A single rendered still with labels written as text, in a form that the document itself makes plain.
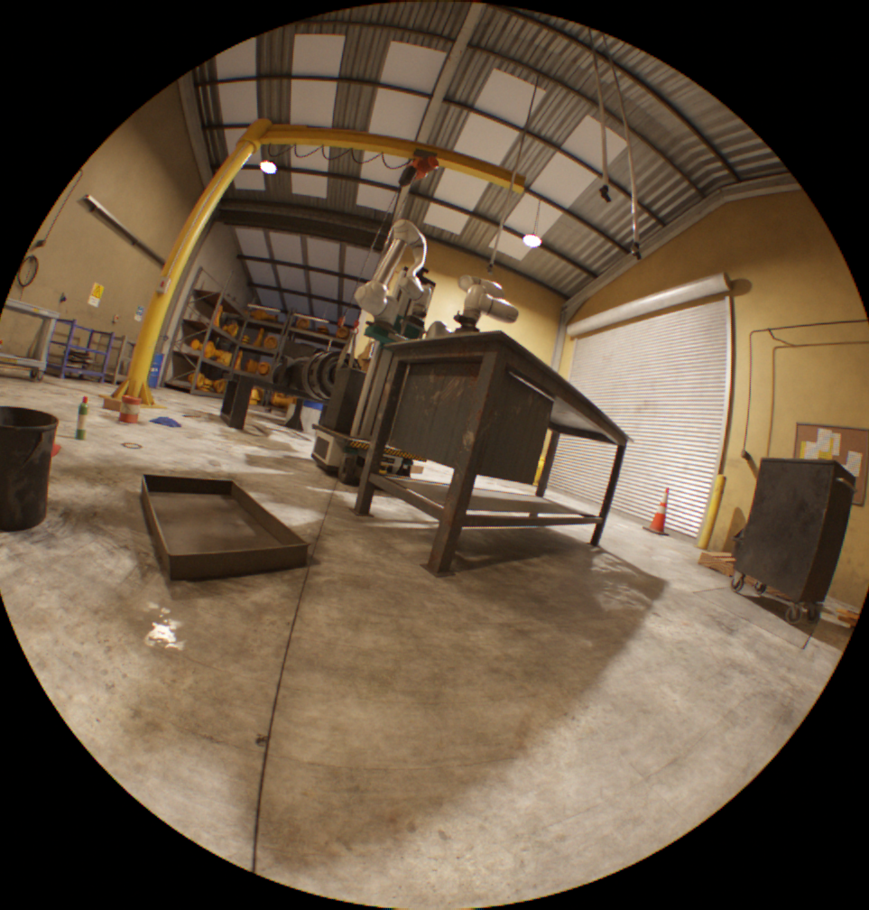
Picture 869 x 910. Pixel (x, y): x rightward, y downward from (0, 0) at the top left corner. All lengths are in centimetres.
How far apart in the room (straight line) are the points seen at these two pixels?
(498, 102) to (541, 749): 750
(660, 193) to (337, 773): 854
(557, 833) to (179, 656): 64
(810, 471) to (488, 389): 211
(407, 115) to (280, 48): 316
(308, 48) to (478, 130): 386
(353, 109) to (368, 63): 121
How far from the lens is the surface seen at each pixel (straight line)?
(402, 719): 60
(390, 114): 770
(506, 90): 714
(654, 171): 799
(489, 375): 110
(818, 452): 511
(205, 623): 72
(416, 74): 730
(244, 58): 864
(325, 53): 777
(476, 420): 108
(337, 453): 234
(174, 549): 98
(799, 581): 236
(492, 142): 755
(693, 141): 775
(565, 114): 732
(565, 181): 792
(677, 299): 694
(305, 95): 820
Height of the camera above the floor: 46
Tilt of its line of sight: 3 degrees down
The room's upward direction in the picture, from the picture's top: 15 degrees clockwise
